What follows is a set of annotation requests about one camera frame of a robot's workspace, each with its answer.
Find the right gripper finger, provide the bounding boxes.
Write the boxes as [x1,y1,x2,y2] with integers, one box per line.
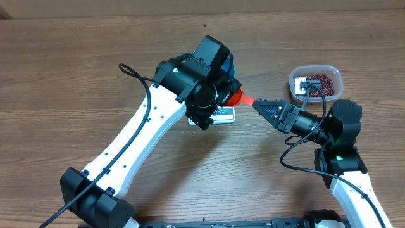
[256,107,282,126]
[252,99,287,110]

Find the orange measuring scoop blue handle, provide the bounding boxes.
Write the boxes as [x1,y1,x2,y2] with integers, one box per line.
[225,87,258,107]

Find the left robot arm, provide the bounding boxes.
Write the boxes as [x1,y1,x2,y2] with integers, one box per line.
[60,36,241,227]

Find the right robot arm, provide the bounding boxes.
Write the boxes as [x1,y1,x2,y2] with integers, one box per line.
[252,99,392,227]

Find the teal plastic bowl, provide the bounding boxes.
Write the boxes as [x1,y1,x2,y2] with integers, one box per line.
[185,53,235,82]

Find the white digital kitchen scale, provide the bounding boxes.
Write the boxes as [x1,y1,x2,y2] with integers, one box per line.
[187,106,237,126]

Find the clear plastic bean container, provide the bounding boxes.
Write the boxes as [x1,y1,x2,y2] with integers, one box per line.
[289,65,344,103]

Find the red beans in container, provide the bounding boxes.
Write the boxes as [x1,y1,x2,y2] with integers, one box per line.
[306,75,335,96]

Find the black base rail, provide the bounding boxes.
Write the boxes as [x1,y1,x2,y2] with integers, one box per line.
[135,217,346,228]

